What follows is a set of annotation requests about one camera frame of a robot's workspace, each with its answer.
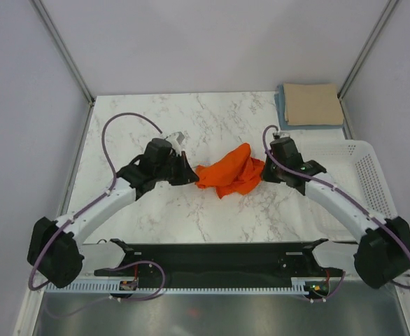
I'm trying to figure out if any right aluminium frame post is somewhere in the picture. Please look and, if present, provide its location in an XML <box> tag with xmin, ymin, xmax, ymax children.
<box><xmin>337</xmin><ymin>0</ymin><xmax>401</xmax><ymax>101</ymax></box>

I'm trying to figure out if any orange t shirt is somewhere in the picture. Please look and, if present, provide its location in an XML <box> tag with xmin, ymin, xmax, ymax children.
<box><xmin>195</xmin><ymin>143</ymin><xmax>265</xmax><ymax>199</ymax></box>

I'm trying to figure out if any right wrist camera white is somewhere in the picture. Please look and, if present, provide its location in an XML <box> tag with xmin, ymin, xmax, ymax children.
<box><xmin>273</xmin><ymin>130</ymin><xmax>290</xmax><ymax>140</ymax></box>

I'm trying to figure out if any folded beige t shirt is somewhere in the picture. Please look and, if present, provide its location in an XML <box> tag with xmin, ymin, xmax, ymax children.
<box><xmin>283</xmin><ymin>83</ymin><xmax>344</xmax><ymax>126</ymax></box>

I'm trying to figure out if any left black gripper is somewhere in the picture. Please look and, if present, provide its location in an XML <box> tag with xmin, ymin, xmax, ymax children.
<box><xmin>155</xmin><ymin>151</ymin><xmax>199</xmax><ymax>186</ymax></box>

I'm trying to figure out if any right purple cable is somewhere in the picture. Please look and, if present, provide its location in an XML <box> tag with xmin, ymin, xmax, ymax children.
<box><xmin>262</xmin><ymin>125</ymin><xmax>410</xmax><ymax>290</ymax></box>

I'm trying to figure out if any aluminium frame post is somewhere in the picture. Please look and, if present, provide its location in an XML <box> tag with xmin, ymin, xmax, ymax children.
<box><xmin>337</xmin><ymin>0</ymin><xmax>401</xmax><ymax>101</ymax></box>
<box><xmin>29</xmin><ymin>0</ymin><xmax>96</xmax><ymax>104</ymax></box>

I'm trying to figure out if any white slotted cable duct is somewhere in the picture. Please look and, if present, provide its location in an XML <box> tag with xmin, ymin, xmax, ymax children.
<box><xmin>43</xmin><ymin>276</ymin><xmax>342</xmax><ymax>295</ymax></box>

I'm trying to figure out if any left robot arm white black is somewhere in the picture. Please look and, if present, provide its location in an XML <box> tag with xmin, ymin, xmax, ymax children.
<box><xmin>27</xmin><ymin>132</ymin><xmax>199</xmax><ymax>288</ymax></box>

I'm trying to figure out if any left aluminium frame post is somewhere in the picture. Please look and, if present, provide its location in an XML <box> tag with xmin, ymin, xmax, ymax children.
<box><xmin>29</xmin><ymin>0</ymin><xmax>96</xmax><ymax>104</ymax></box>

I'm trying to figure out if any white plastic basket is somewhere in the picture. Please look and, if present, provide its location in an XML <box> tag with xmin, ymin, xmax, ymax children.
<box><xmin>297</xmin><ymin>140</ymin><xmax>397</xmax><ymax>240</ymax></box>

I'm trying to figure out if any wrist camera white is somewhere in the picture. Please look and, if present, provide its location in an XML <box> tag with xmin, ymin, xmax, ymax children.
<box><xmin>161</xmin><ymin>132</ymin><xmax>185</xmax><ymax>153</ymax></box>
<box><xmin>273</xmin><ymin>130</ymin><xmax>290</xmax><ymax>140</ymax></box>

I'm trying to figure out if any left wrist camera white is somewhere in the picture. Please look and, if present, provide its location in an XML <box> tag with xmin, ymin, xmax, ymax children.
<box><xmin>161</xmin><ymin>132</ymin><xmax>185</xmax><ymax>153</ymax></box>

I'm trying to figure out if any folded blue t shirt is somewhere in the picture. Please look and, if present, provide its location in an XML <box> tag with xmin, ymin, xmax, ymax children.
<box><xmin>274</xmin><ymin>84</ymin><xmax>343</xmax><ymax>131</ymax></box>

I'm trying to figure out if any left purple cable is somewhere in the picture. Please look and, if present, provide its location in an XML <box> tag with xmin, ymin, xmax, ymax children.
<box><xmin>28</xmin><ymin>111</ymin><xmax>164</xmax><ymax>291</ymax></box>

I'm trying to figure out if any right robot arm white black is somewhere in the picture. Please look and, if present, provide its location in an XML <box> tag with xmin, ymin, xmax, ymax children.
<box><xmin>263</xmin><ymin>134</ymin><xmax>410</xmax><ymax>289</ymax></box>

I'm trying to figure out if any purple cable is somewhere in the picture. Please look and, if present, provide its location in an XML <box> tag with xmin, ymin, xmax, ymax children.
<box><xmin>262</xmin><ymin>125</ymin><xmax>410</xmax><ymax>290</ymax></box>
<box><xmin>28</xmin><ymin>111</ymin><xmax>164</xmax><ymax>291</ymax></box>

